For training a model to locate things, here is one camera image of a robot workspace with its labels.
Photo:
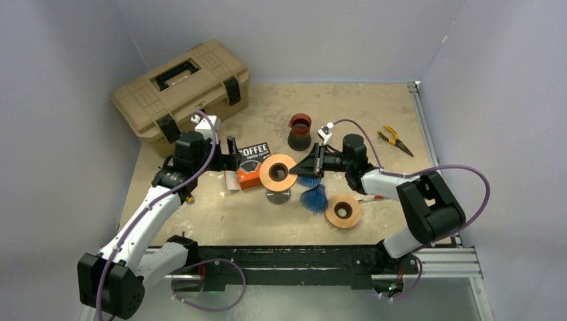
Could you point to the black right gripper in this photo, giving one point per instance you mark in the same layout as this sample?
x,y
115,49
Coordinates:
x,y
313,165

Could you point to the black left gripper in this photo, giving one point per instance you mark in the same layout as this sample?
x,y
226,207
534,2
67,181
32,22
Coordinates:
x,y
226,161

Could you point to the blue glass dripper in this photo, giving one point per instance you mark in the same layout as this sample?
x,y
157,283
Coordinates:
x,y
315,199
308,182

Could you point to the wooden dripper ring holder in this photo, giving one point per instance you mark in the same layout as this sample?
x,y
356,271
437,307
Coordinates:
x,y
275,173

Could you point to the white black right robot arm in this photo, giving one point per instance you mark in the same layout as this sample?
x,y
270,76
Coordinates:
x,y
430,209

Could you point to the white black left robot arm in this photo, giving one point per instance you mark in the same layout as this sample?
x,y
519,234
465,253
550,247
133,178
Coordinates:
x,y
115,279

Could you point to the black orange coffee filter box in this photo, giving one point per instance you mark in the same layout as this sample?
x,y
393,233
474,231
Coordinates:
x,y
252,158

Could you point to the white paper coffee filters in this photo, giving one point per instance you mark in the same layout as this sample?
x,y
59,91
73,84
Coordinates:
x,y
232,180

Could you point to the dark carafe with red rim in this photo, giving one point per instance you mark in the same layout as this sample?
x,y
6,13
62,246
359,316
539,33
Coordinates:
x,y
299,138

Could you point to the clear glass carafe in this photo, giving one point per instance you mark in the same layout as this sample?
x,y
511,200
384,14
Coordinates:
x,y
278,198

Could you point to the tan plastic toolbox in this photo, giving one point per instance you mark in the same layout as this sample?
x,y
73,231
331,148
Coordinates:
x,y
158,105

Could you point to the yellow black pliers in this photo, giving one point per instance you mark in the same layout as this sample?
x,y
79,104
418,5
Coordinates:
x,y
394,140

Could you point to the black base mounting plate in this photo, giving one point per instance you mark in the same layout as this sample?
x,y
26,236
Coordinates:
x,y
355,266

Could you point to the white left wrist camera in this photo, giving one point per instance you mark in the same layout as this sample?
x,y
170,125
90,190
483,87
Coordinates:
x,y
207,127

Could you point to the red handled screwdriver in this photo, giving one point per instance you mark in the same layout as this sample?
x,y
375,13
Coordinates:
x,y
370,199

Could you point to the aluminium frame rail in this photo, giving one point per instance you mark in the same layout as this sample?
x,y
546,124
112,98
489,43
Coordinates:
x,y
434,262

